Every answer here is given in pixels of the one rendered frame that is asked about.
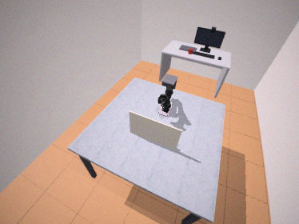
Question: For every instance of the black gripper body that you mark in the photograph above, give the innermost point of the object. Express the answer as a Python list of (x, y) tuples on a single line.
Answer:
[(166, 97)]

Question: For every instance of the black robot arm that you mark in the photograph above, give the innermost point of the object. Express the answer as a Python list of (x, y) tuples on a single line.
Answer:
[(168, 92)]

